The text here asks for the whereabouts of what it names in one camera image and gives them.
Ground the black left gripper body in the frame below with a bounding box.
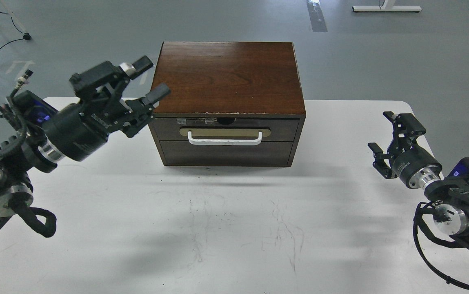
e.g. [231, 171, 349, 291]
[42, 101, 109, 162]

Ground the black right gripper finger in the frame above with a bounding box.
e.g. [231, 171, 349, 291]
[383, 111, 427, 153]
[367, 142, 397, 179]

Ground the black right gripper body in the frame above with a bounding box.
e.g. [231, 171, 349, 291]
[389, 145, 442, 189]

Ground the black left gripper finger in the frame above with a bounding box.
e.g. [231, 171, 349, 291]
[69, 56, 154, 110]
[110, 83, 171, 138]

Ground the wooden drawer with white handle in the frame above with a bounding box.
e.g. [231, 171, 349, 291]
[149, 117, 300, 142]

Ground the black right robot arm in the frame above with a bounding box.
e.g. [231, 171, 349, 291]
[368, 111, 469, 290]

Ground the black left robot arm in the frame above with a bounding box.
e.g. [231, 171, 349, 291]
[0, 56, 171, 238]

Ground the dark wooden drawer cabinet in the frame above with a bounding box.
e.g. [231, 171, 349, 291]
[150, 41, 307, 167]

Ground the white desk foot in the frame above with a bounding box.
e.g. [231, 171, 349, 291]
[352, 0, 422, 13]

